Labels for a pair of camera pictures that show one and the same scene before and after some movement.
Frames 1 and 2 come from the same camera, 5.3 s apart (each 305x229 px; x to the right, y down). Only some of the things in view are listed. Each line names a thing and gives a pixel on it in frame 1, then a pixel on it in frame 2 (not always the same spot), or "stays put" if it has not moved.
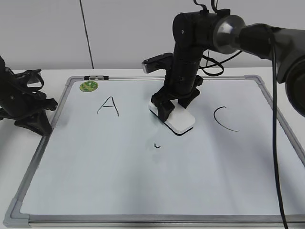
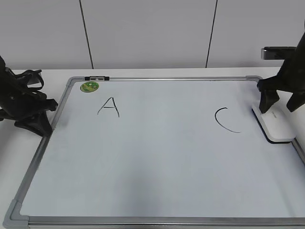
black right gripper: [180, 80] -> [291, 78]
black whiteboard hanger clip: [96, 78] stays put
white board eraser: [180, 120] -> [278, 122]
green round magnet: [88, 86] stays put
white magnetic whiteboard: [108, 163] stays put
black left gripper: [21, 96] stays put
